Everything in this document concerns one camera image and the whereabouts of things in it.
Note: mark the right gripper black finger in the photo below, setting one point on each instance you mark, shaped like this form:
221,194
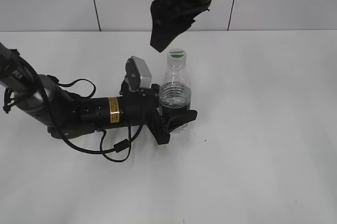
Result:
165,31

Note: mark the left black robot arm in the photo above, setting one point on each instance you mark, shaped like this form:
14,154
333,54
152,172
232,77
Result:
44,98

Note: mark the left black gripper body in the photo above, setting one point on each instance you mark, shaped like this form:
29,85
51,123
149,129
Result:
141,108

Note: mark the clear water bottle green label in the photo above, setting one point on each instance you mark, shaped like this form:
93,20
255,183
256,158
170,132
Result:
175,92

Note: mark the white green bottle cap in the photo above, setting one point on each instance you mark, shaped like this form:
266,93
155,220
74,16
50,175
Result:
176,58

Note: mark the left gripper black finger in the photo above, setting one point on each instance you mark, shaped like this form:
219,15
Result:
176,120

